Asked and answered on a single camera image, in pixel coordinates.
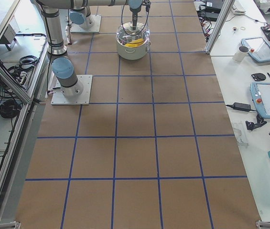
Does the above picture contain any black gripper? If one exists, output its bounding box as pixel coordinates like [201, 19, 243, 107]
[132, 11, 138, 27]

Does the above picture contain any glass pot lid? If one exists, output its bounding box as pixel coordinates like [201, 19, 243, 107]
[116, 21, 150, 47]

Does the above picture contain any yellow corn cob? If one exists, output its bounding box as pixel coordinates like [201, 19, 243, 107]
[125, 38, 145, 48]

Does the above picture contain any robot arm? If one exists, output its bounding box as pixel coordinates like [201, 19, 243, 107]
[69, 7, 95, 31]
[36, 0, 145, 105]

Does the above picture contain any black power supply box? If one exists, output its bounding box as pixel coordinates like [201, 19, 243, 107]
[205, 0, 225, 14]

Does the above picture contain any white mug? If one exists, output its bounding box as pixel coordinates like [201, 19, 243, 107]
[232, 45, 249, 62]

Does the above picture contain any upper teach pendant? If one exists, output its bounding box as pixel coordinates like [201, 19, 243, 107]
[241, 37, 270, 63]

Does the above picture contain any black round disc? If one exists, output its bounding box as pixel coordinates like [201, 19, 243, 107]
[251, 73, 266, 82]

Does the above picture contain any black power adapter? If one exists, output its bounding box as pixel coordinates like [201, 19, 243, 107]
[226, 102, 255, 112]

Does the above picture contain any black braided cable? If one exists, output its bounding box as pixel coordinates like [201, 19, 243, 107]
[121, 0, 150, 36]

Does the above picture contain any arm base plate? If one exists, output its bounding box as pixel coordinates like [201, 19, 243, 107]
[51, 75, 93, 105]
[71, 15, 102, 33]

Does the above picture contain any aluminium frame post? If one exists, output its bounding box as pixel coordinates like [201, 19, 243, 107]
[205, 0, 234, 54]

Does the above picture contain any coiled black cable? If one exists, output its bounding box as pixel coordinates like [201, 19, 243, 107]
[0, 99, 22, 119]

